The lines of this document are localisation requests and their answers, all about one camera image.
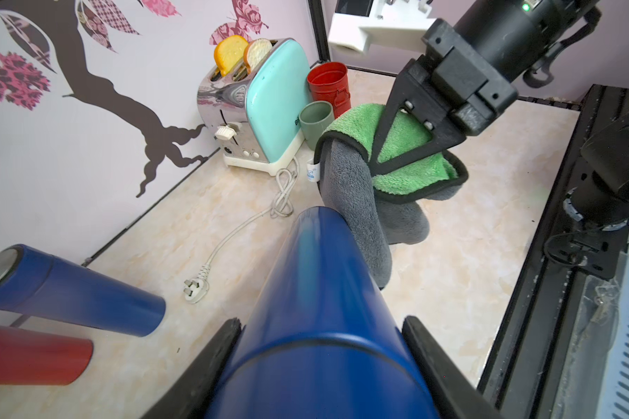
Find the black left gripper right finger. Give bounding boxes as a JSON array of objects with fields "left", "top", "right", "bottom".
[{"left": 401, "top": 316, "right": 503, "bottom": 419}]

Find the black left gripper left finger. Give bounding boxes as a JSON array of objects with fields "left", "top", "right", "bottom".
[{"left": 143, "top": 318, "right": 241, "bottom": 418}]

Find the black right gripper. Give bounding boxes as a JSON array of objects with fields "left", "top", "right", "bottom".
[{"left": 369, "top": 19, "right": 518, "bottom": 177}]

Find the green and grey cloth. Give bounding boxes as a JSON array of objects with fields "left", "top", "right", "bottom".
[{"left": 313, "top": 103, "right": 468, "bottom": 288}]

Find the dark blue thermos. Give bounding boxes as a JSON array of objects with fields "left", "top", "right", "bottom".
[{"left": 206, "top": 207, "right": 438, "bottom": 418}]

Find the red thermos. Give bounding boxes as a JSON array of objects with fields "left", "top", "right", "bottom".
[{"left": 0, "top": 326, "right": 94, "bottom": 386}]

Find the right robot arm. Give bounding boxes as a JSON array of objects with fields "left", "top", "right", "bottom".
[{"left": 369, "top": 1, "right": 602, "bottom": 176}]

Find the red cup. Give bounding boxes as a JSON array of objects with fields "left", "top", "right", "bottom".
[{"left": 307, "top": 62, "right": 351, "bottom": 118}]

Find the green cup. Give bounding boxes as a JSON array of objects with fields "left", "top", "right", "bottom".
[{"left": 299, "top": 101, "right": 335, "bottom": 150}]

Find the mint green toaster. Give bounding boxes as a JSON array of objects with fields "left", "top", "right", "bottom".
[{"left": 197, "top": 38, "right": 312, "bottom": 176}]

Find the pale bread slice front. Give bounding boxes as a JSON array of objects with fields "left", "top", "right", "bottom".
[{"left": 243, "top": 38, "right": 273, "bottom": 73}]

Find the yellow bread slice back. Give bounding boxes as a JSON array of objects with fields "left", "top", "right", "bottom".
[{"left": 213, "top": 35, "right": 249, "bottom": 77}]

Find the white toaster power cord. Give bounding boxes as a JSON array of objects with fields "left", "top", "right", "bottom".
[{"left": 182, "top": 156, "right": 301, "bottom": 306}]

